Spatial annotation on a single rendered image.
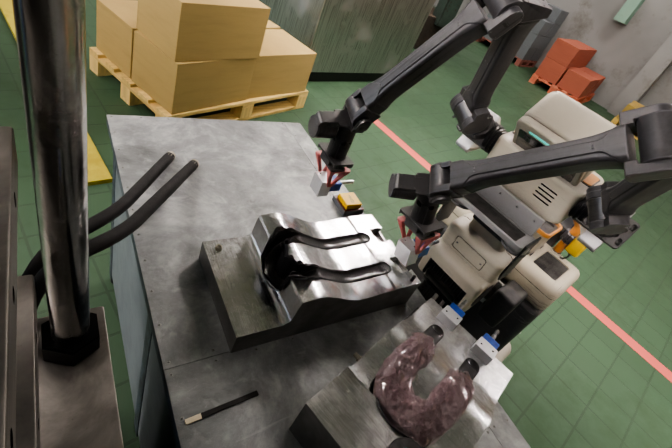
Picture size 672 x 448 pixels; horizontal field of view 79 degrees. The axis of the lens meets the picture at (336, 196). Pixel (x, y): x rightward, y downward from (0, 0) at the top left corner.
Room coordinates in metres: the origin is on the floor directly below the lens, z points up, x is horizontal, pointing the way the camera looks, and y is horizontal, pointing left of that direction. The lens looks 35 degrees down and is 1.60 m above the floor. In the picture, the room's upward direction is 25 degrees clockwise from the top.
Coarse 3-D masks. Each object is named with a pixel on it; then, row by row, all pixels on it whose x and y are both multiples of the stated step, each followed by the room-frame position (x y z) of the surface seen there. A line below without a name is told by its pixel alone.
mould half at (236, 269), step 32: (256, 224) 0.73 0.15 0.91; (288, 224) 0.75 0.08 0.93; (320, 224) 0.86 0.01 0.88; (352, 224) 0.92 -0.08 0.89; (224, 256) 0.64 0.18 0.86; (256, 256) 0.68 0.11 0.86; (320, 256) 0.73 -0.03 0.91; (352, 256) 0.80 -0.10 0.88; (384, 256) 0.84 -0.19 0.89; (224, 288) 0.56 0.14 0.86; (256, 288) 0.60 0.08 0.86; (288, 288) 0.59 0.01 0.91; (320, 288) 0.61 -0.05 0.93; (352, 288) 0.69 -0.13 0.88; (384, 288) 0.74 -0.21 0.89; (416, 288) 0.81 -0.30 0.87; (224, 320) 0.51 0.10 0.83; (256, 320) 0.52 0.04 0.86; (288, 320) 0.55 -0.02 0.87; (320, 320) 0.61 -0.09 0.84
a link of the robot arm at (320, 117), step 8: (320, 112) 0.92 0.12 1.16; (328, 112) 0.93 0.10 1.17; (336, 112) 0.94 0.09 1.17; (344, 112) 0.96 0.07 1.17; (312, 120) 0.92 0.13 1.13; (320, 120) 0.90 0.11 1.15; (328, 120) 0.91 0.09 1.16; (336, 120) 0.92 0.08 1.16; (344, 120) 0.94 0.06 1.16; (360, 120) 0.91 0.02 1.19; (368, 120) 0.92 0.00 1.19; (312, 128) 0.91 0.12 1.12; (320, 128) 0.90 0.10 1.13; (328, 128) 0.91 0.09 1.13; (336, 128) 0.93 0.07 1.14; (352, 128) 0.92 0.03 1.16; (360, 128) 0.92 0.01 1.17; (312, 136) 0.90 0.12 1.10; (320, 136) 0.90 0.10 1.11; (328, 136) 0.92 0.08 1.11
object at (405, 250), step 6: (402, 240) 0.84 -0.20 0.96; (408, 240) 0.85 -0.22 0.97; (414, 240) 0.87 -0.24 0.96; (438, 240) 0.92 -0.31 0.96; (396, 246) 0.84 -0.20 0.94; (402, 246) 0.83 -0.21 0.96; (408, 246) 0.83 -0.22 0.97; (414, 246) 0.84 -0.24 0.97; (396, 252) 0.84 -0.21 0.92; (402, 252) 0.83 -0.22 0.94; (408, 252) 0.81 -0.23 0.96; (414, 252) 0.82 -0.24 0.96; (426, 252) 0.86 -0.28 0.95; (402, 258) 0.82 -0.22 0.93; (408, 258) 0.81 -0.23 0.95; (414, 258) 0.83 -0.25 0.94; (408, 264) 0.82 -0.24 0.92
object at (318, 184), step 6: (318, 174) 0.97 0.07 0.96; (324, 174) 0.98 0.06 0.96; (312, 180) 0.97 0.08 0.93; (318, 180) 0.95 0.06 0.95; (324, 180) 0.95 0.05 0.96; (342, 180) 1.02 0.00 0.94; (348, 180) 1.04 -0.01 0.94; (312, 186) 0.97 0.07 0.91; (318, 186) 0.95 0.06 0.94; (324, 186) 0.95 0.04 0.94; (336, 186) 0.98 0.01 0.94; (318, 192) 0.94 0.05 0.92; (324, 192) 0.95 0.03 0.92
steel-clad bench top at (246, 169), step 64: (128, 128) 1.00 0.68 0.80; (192, 128) 1.14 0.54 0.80; (256, 128) 1.32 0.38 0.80; (192, 192) 0.85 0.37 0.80; (256, 192) 0.97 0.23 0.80; (192, 256) 0.65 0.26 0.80; (192, 320) 0.50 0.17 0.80; (384, 320) 0.72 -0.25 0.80; (192, 384) 0.38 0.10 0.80; (256, 384) 0.43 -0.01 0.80; (320, 384) 0.49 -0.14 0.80
